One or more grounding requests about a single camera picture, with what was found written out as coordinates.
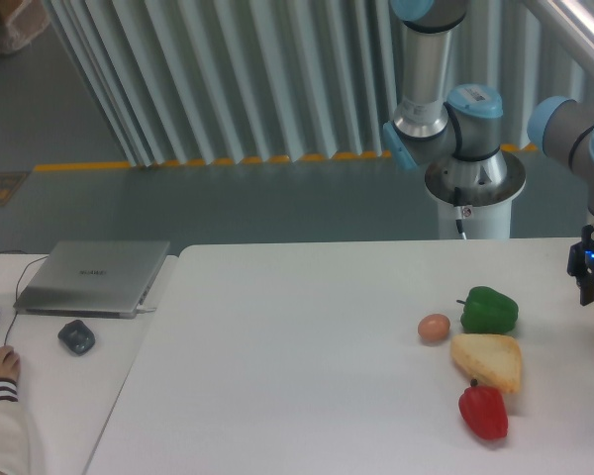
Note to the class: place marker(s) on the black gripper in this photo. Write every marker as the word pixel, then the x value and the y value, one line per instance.
pixel 581 265

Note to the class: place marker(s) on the red bell pepper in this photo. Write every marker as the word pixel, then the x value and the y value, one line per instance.
pixel 482 408

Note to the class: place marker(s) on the forearm in cream sleeve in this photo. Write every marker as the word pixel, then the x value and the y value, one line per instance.
pixel 14 431

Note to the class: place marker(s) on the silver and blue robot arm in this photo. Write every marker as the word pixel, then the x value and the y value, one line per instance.
pixel 456 134

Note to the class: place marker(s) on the person's hand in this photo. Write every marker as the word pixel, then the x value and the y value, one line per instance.
pixel 10 364

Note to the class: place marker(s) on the green bell pepper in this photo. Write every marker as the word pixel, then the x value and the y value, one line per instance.
pixel 486 310

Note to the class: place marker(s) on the slice of toast bread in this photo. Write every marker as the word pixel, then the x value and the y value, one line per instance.
pixel 493 360

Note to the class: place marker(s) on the brown egg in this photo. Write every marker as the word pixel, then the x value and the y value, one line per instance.
pixel 433 327

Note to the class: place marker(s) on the white folding partition screen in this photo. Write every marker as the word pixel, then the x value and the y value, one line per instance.
pixel 204 81

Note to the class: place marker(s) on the dark grey computer mouse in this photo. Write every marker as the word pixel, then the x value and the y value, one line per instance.
pixel 77 337

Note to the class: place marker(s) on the silver laptop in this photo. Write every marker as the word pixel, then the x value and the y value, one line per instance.
pixel 94 279

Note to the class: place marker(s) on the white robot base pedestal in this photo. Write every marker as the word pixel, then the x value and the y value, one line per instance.
pixel 483 222

